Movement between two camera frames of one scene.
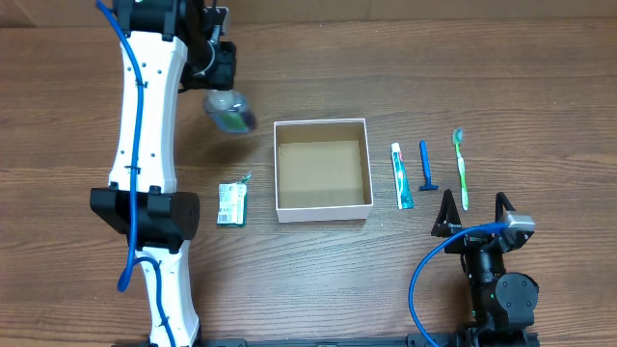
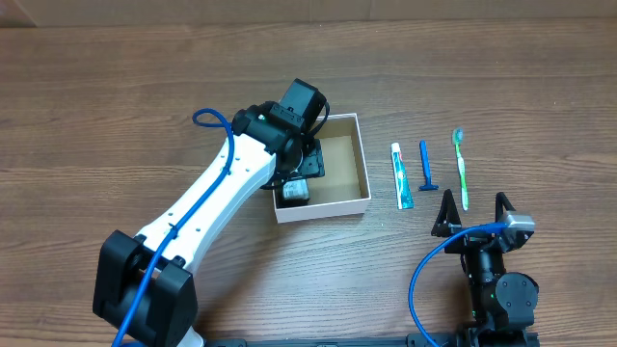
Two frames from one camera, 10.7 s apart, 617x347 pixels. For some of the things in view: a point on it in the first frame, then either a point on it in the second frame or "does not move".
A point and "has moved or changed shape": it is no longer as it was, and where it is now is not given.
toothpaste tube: [403, 189] does not move
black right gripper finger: [447, 214] does not move
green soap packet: [232, 204] has moved or changed shape
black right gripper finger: [501, 200] does not move
